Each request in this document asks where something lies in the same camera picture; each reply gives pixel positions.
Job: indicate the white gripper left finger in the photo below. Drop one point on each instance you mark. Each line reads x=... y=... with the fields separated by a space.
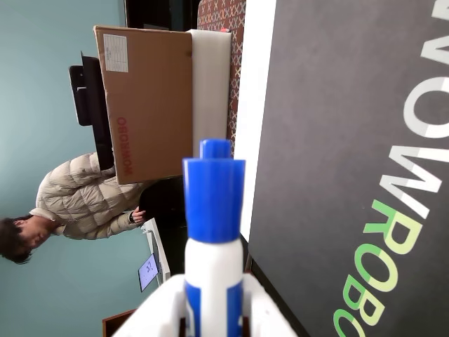
x=158 y=312

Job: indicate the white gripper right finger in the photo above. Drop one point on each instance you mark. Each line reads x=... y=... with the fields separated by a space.
x=263 y=316

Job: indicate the blue whiteboard marker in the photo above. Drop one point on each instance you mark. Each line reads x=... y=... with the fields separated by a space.
x=214 y=196

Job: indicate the person's hand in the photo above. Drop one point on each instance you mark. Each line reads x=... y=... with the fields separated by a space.
x=137 y=215

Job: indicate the reddish brown wooden furniture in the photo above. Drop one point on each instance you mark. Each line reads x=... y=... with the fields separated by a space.
x=115 y=324

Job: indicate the person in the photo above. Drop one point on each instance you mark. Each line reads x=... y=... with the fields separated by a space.
x=80 y=196

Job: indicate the dark grey WOWROBO mat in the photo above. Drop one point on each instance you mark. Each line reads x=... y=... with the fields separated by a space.
x=333 y=123

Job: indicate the brown cardboard box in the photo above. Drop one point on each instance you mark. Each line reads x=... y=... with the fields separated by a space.
x=151 y=105

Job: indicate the white foam sheet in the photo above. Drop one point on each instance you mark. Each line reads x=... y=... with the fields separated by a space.
x=210 y=87

